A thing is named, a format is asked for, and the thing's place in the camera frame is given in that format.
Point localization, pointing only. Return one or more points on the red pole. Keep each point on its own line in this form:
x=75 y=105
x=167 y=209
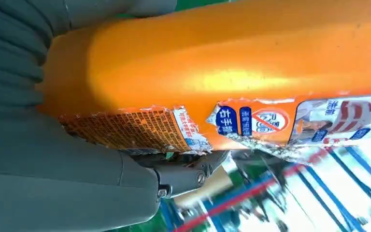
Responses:
x=252 y=192

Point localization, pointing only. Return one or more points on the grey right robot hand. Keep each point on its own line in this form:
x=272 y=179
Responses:
x=60 y=185

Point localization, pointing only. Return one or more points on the blue metal rack frame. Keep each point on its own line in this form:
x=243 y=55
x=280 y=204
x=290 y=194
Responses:
x=332 y=198

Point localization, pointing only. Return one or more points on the grey ribbed right arm sleeve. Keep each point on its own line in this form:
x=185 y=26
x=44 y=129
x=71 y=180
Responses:
x=9 y=57

